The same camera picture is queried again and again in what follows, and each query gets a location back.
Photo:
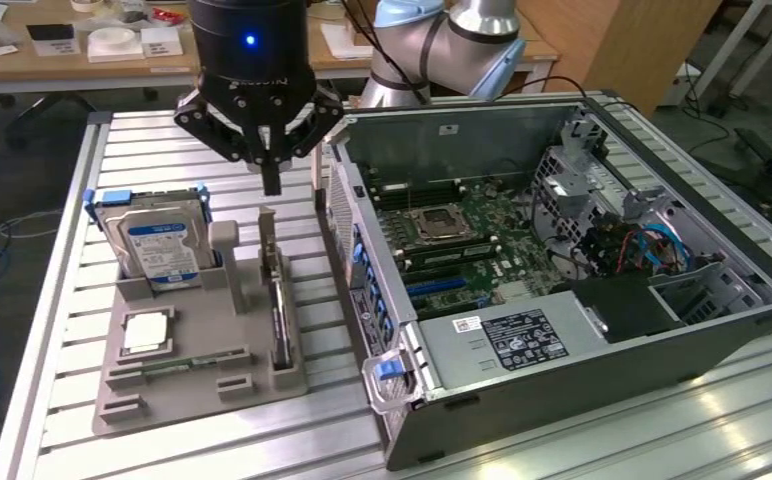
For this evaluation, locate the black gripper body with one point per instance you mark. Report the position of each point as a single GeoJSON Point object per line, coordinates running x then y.
{"type": "Point", "coordinates": [253, 60]}

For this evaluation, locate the graphics card with fan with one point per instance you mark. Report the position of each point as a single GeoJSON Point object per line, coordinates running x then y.
{"type": "Point", "coordinates": [281, 310]}

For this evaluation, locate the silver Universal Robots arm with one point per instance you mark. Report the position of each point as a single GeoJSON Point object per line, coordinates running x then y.
{"type": "Point", "coordinates": [427, 55]}

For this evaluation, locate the white paper stack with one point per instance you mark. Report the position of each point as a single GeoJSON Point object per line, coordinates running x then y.
{"type": "Point", "coordinates": [343, 42]}

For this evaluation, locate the plain white box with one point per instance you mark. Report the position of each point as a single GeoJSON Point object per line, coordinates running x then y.
{"type": "Point", "coordinates": [161, 42]}

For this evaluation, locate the red packet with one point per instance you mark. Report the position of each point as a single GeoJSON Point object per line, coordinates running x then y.
{"type": "Point", "coordinates": [168, 16]}

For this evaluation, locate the wooden desk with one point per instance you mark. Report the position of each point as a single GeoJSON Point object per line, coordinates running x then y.
{"type": "Point", "coordinates": [93, 70]}

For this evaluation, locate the white box with tape roll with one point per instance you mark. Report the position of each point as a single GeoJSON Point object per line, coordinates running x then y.
{"type": "Point", "coordinates": [115, 46]}

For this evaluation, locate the black chair base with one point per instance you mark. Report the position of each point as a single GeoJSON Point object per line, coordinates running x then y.
{"type": "Point", "coordinates": [33, 112]}

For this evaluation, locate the hard disk in blue caddy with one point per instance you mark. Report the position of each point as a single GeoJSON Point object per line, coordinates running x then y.
{"type": "Point", "coordinates": [160, 245]}

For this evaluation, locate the white box with black top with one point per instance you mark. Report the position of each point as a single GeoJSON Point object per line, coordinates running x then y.
{"type": "Point", "coordinates": [53, 40]}

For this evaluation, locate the CPU socket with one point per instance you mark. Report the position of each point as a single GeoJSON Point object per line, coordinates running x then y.
{"type": "Point", "coordinates": [436, 222]}

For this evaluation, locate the beige tape roll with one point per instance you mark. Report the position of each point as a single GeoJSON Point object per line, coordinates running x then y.
{"type": "Point", "coordinates": [83, 6]}

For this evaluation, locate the blue expansion slot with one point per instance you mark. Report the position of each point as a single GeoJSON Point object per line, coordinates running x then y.
{"type": "Point", "coordinates": [436, 286]}

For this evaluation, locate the metal drive cage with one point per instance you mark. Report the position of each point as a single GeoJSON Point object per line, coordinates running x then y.
{"type": "Point", "coordinates": [574, 190]}

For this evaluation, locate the grey parts rack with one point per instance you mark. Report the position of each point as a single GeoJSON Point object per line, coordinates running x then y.
{"type": "Point", "coordinates": [213, 325]}

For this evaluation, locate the silver CPU chip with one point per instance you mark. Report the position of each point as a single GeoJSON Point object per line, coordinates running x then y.
{"type": "Point", "coordinates": [148, 332]}

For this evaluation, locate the wooden cabinet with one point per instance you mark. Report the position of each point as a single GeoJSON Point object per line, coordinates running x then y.
{"type": "Point", "coordinates": [627, 50]}

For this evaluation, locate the green RAM stick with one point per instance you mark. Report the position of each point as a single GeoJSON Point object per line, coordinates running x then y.
{"type": "Point", "coordinates": [180, 363]}

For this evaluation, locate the blue case latch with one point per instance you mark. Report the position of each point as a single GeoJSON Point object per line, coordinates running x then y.
{"type": "Point", "coordinates": [387, 372]}

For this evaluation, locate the grey power supply unit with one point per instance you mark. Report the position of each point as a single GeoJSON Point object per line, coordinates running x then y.
{"type": "Point", "coordinates": [527, 340]}

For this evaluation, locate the black open PC case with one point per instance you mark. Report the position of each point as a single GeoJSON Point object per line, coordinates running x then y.
{"type": "Point", "coordinates": [560, 400]}

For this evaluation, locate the metal disk bay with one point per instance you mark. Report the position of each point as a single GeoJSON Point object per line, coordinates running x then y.
{"type": "Point", "coordinates": [714, 295]}

